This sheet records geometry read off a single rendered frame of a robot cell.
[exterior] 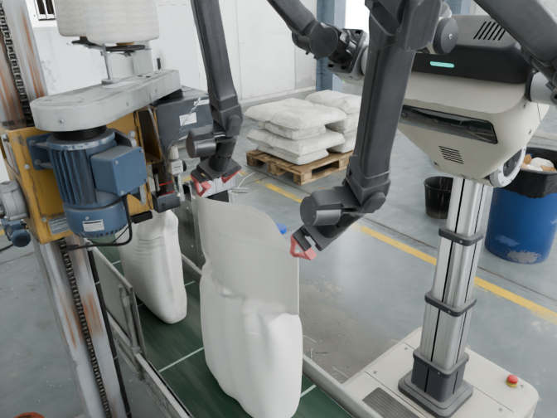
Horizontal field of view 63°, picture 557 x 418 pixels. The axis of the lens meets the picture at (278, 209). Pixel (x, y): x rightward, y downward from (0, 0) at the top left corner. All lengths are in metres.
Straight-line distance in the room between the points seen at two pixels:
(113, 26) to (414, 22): 0.72
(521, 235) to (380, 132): 2.54
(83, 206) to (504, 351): 2.08
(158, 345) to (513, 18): 1.62
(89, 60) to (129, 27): 3.06
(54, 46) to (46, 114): 3.01
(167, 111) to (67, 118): 0.39
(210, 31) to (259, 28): 5.54
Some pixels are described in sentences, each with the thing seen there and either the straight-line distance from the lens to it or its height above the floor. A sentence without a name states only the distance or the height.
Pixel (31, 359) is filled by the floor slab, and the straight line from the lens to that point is 2.68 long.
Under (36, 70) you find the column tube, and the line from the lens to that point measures 1.32.
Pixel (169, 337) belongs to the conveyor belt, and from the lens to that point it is 1.94.
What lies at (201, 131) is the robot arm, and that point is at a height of 1.31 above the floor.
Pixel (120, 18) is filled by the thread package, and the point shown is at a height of 1.58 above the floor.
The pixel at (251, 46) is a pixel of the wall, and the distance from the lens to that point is 6.53.
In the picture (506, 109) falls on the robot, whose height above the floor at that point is 1.39.
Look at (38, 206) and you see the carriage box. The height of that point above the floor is 1.13.
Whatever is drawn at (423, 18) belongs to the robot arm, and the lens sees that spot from 0.59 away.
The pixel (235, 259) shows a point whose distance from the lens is 1.25.
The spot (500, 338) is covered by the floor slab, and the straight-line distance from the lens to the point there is 2.65.
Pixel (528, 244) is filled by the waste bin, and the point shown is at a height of 0.15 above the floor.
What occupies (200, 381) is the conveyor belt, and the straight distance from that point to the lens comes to 1.74.
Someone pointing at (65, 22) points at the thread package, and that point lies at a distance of 1.39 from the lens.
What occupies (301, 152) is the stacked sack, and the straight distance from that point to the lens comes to 4.08.
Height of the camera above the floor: 1.62
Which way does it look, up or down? 26 degrees down
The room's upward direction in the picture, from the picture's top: 2 degrees counter-clockwise
